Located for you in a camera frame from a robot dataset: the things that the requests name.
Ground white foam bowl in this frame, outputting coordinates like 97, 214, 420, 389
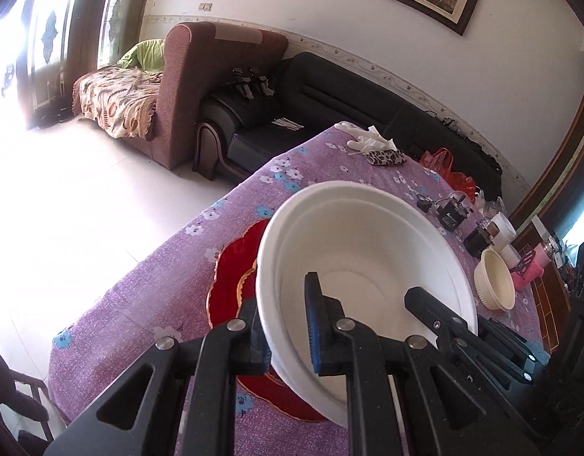
256, 181, 478, 427

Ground small red gold-rimmed plate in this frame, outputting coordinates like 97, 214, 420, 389
236, 263, 257, 311

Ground large red glass plate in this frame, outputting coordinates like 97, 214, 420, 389
206, 219, 326, 422

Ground purple floral tablecloth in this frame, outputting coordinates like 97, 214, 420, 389
47, 128, 542, 455

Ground pink knit-sleeved thermos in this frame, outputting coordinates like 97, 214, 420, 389
510, 242, 556, 290

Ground black phone stand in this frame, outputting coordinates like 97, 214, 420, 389
510, 247, 536, 276

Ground small black adapter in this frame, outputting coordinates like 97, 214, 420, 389
416, 193, 433, 213

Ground black round device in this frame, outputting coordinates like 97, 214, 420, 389
435, 192, 473, 232

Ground dark bottle with cork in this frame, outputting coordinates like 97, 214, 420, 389
463, 221, 500, 258

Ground leopard print pouch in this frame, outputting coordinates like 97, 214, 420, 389
364, 149, 406, 166

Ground white gloves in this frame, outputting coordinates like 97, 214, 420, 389
334, 122, 398, 154

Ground red plastic bag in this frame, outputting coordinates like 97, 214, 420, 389
419, 147, 477, 203

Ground black leather sofa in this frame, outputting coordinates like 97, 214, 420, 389
194, 52, 502, 201

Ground floral blanket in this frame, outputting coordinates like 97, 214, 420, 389
72, 66, 162, 141

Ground maroon armchair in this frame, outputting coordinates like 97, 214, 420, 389
150, 21, 289, 171

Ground green pillow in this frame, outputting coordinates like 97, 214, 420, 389
117, 39, 165, 74

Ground wooden glass door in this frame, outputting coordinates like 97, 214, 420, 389
0, 0, 147, 130

